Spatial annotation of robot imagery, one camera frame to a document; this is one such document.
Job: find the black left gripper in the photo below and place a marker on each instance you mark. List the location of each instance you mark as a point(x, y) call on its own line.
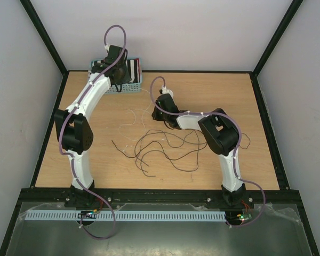
point(126, 78)

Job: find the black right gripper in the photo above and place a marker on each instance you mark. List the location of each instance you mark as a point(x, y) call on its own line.
point(156, 116)

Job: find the white zip tie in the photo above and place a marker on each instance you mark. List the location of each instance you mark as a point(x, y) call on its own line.
point(136, 111)

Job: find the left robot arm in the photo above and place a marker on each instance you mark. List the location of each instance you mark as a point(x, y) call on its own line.
point(74, 133)

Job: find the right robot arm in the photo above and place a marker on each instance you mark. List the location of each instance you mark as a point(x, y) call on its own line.
point(221, 135)

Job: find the black white striped cloth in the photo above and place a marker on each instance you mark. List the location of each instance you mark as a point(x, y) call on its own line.
point(131, 66)

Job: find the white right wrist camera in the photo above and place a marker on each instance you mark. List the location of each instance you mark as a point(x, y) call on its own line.
point(165, 90)

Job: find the light blue slotted cable duct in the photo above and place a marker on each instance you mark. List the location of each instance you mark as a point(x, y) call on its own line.
point(159, 216)

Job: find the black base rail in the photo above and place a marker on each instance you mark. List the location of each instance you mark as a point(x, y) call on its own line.
point(115, 197)

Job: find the black aluminium frame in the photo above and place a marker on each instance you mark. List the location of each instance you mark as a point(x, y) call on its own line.
point(268, 129)

